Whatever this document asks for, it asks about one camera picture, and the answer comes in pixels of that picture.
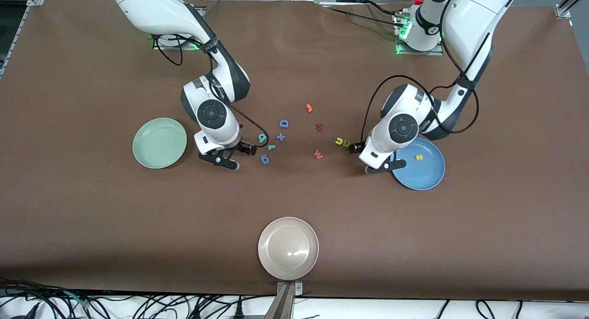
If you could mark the brown table cover sheet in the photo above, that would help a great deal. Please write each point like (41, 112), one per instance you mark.
(92, 208)

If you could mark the beige plate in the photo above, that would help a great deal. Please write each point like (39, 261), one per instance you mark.
(288, 248)

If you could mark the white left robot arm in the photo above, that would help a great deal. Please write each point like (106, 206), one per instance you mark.
(478, 15)

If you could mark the pale green plate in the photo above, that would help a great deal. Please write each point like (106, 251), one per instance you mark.
(159, 143)

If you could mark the metal camera post bracket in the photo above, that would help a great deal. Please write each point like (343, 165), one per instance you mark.
(285, 305)

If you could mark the blue plate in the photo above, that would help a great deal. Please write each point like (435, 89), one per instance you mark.
(423, 176)

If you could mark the blue foam number six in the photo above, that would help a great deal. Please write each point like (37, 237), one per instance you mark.
(264, 159)

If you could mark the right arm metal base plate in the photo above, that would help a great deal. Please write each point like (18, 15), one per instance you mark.
(177, 47)

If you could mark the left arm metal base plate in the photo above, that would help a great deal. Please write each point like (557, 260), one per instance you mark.
(438, 52)

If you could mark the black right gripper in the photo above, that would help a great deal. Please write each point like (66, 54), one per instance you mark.
(241, 147)

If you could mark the pink foam letter W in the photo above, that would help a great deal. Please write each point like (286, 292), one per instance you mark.
(318, 154)

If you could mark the teal foam number nine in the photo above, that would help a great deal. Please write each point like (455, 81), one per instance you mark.
(262, 137)

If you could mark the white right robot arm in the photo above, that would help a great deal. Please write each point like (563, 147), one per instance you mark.
(152, 10)

